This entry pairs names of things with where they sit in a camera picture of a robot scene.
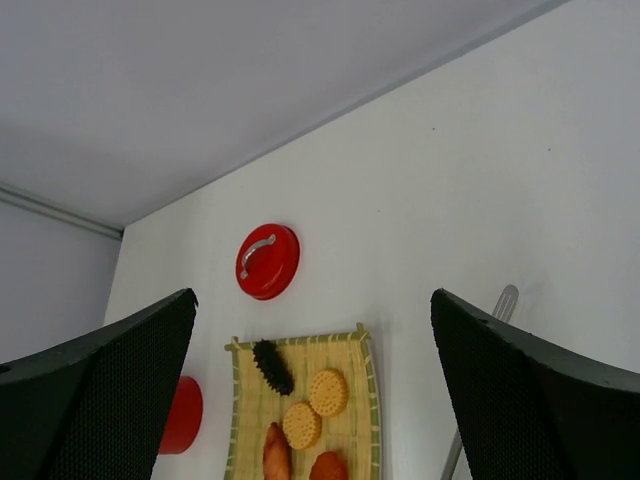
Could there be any red round lid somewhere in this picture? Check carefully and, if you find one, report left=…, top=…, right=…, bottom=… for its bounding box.
left=235, top=223, right=301, bottom=301

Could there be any orange fried roll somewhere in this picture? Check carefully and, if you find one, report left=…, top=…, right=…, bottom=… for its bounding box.
left=262, top=422, right=291, bottom=480

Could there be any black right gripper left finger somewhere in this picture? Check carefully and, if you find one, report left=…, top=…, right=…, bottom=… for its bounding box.
left=1, top=289, right=198, bottom=479

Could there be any round yellow biscuit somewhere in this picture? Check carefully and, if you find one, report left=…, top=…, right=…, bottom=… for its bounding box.
left=309, top=368, right=349, bottom=417
left=282, top=401, right=322, bottom=450

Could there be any woven bamboo mat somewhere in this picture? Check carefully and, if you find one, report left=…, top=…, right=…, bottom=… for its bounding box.
left=224, top=324, right=383, bottom=479

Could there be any red cylindrical container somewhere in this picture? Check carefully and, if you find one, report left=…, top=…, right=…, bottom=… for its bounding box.
left=158, top=376, right=204, bottom=455

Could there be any red chicken wing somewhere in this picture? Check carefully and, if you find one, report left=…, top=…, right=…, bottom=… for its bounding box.
left=309, top=451, right=349, bottom=480

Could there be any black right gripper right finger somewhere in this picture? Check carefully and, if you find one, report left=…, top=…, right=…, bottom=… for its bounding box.
left=431, top=289, right=639, bottom=479

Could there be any black sea cucumber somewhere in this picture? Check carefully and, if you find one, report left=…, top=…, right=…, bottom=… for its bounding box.
left=252, top=339, right=294, bottom=396

